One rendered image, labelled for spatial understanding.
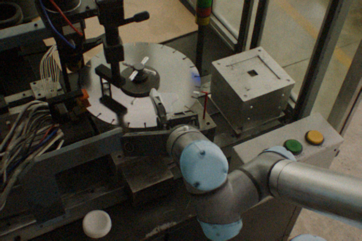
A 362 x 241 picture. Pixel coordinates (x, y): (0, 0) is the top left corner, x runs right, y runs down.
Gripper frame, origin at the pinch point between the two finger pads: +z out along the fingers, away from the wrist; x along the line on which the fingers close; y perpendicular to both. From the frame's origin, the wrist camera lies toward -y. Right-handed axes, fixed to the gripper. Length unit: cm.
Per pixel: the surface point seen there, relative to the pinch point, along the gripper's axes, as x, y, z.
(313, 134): -11.2, 40.5, -2.1
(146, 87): 5.3, 1.5, 13.6
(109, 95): 4.7, -8.3, 14.5
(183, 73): 6.6, 12.8, 17.4
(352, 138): -57, 118, 94
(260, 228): -53, 36, 27
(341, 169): -66, 102, 80
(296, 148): -12.8, 34.0, -4.4
